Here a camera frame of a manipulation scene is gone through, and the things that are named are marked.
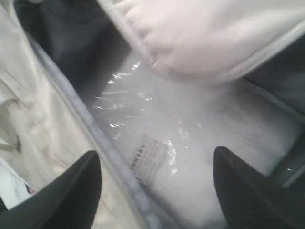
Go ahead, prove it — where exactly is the clear plastic wrapped package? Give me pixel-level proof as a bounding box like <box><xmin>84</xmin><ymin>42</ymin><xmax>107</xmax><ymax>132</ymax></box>
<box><xmin>92</xmin><ymin>56</ymin><xmax>302</xmax><ymax>229</ymax></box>

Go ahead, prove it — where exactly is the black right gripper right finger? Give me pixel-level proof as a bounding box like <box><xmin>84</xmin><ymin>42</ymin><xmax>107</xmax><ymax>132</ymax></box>
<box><xmin>213</xmin><ymin>146</ymin><xmax>305</xmax><ymax>229</ymax></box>

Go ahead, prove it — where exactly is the cream canvas duffel bag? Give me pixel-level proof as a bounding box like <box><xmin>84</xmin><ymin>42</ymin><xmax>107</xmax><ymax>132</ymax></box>
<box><xmin>0</xmin><ymin>0</ymin><xmax>305</xmax><ymax>229</ymax></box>

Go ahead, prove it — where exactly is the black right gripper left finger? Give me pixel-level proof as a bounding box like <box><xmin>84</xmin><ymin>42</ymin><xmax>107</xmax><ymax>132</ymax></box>
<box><xmin>0</xmin><ymin>150</ymin><xmax>102</xmax><ymax>229</ymax></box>

